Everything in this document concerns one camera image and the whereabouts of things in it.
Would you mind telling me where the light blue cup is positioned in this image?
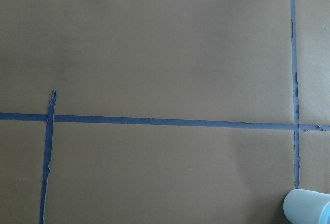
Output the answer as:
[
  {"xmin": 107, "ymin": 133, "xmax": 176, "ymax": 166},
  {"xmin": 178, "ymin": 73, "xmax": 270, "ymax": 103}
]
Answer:
[{"xmin": 283, "ymin": 189, "xmax": 329, "ymax": 224}]

